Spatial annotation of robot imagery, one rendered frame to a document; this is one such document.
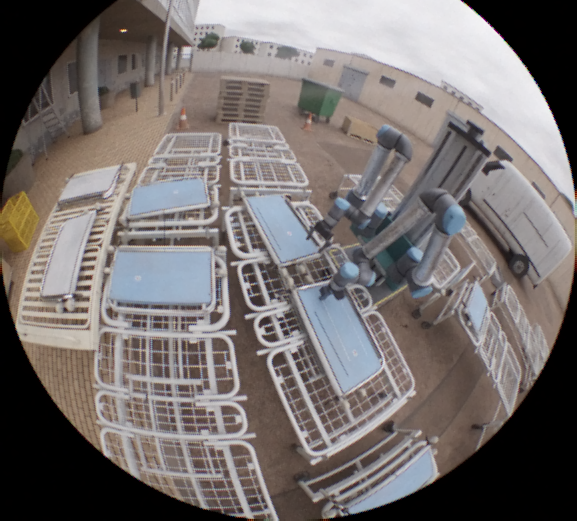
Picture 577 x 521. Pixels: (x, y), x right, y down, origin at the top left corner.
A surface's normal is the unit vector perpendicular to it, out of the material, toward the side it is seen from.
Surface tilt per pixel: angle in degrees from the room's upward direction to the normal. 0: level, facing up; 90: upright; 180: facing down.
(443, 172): 90
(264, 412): 0
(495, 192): 88
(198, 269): 8
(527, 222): 88
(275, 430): 0
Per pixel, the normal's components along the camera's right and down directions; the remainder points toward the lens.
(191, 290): 0.26, -0.55
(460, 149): -0.89, 0.15
